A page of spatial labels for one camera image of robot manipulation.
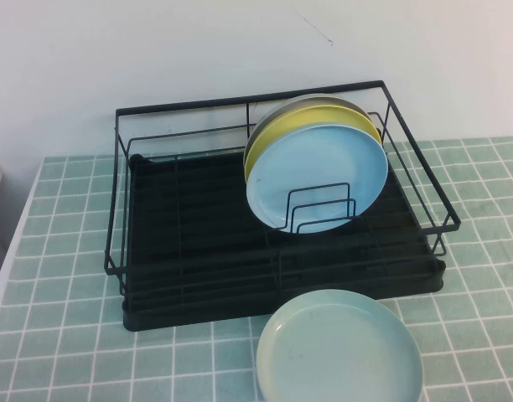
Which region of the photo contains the black plastic drip tray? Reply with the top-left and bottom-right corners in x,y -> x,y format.
121,152 -> 447,333

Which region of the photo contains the pale green plate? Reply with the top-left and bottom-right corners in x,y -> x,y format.
255,288 -> 426,402

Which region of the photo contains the yellow plate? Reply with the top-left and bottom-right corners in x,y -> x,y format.
243,104 -> 384,185

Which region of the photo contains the light blue plate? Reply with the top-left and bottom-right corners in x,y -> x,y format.
244,122 -> 389,235

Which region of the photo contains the green tile-pattern tablecloth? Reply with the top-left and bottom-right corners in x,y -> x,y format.
0,136 -> 513,402

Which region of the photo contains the grey plate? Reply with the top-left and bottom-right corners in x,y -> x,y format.
242,95 -> 371,167

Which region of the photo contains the black wire dish rack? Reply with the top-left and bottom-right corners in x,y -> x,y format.
103,80 -> 462,296

